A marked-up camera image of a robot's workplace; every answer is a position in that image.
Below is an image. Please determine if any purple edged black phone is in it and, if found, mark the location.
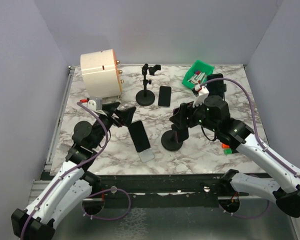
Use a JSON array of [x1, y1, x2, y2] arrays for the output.
[[174, 126, 189, 143]]

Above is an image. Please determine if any silver flat phone stand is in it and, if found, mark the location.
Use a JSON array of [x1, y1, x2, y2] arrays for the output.
[[138, 148, 155, 163]]

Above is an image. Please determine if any cream cylindrical box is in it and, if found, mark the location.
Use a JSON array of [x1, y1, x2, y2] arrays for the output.
[[80, 49, 122, 98]]

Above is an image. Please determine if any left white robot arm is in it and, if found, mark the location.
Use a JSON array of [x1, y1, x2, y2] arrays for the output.
[[11, 101, 136, 240]]

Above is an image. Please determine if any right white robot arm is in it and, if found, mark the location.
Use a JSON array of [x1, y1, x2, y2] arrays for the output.
[[169, 95, 300, 218]]

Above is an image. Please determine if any black phone stand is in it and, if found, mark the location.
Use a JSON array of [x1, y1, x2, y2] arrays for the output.
[[161, 118, 183, 152], [135, 63, 161, 107]]

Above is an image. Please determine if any green plastic bin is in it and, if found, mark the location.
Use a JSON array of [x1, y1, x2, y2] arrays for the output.
[[182, 60, 215, 89]]

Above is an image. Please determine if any orange capped marker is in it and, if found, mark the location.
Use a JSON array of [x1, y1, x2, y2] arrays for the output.
[[221, 143, 230, 149]]

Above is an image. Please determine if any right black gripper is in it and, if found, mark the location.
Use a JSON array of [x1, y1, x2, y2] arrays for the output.
[[170, 96, 219, 133]]

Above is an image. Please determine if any black phone on silver stand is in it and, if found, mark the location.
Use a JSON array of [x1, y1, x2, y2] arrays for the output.
[[128, 120, 151, 153]]

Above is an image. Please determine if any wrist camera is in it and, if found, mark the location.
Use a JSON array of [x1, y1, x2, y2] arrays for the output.
[[192, 84, 210, 108], [80, 97, 103, 112]]

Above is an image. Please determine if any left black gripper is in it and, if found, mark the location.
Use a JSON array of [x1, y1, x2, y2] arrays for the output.
[[91, 101, 136, 149]]

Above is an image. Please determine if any green capped marker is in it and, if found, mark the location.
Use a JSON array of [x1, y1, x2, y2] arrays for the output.
[[223, 148, 234, 155]]

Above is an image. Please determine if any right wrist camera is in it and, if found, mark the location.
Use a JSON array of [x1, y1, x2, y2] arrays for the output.
[[192, 84, 210, 108]]

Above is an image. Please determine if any rear right black phone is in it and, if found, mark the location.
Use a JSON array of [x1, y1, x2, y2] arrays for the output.
[[206, 73, 225, 99]]

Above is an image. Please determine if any silver edged black phone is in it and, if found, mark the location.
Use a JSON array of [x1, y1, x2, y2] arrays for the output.
[[158, 86, 172, 108]]

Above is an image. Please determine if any black mounting rail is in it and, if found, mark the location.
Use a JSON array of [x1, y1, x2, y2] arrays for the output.
[[69, 173, 251, 209]]

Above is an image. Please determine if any rear right phone stand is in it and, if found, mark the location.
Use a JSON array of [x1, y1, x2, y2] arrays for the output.
[[223, 83, 227, 93]]

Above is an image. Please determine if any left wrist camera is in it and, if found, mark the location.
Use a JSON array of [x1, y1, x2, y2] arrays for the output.
[[80, 97, 103, 112]]

